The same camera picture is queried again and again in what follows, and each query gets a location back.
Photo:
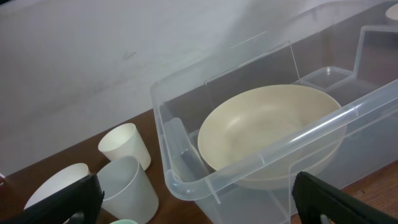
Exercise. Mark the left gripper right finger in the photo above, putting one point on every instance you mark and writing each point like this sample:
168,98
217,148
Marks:
314,198

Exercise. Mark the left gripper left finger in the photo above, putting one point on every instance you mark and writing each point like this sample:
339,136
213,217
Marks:
79,202

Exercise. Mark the cream plate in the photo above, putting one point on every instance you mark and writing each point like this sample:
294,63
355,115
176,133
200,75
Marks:
255,119
392,13

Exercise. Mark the clear plastic storage container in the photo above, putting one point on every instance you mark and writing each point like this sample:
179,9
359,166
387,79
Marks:
346,49

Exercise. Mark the white small bowl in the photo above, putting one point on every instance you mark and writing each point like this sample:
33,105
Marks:
58,181

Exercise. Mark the mint green cup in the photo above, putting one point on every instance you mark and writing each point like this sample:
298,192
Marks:
126,221

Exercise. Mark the grey translucent cup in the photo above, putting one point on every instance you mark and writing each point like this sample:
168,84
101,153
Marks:
128,192

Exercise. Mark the cream white cup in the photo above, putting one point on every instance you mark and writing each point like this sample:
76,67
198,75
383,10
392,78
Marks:
125,140

